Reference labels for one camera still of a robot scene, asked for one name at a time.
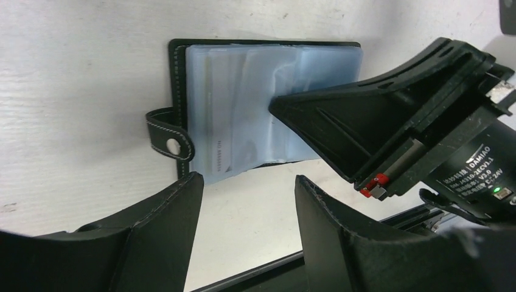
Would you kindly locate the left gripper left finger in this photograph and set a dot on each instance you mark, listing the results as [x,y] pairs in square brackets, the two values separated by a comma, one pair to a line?
[145,247]

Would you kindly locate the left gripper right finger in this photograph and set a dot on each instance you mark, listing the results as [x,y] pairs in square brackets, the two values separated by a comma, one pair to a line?
[475,259]

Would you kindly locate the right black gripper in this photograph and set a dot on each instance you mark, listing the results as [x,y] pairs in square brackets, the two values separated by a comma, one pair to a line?
[434,118]

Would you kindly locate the black leather card holder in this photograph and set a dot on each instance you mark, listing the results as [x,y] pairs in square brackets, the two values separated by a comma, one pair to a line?
[282,68]

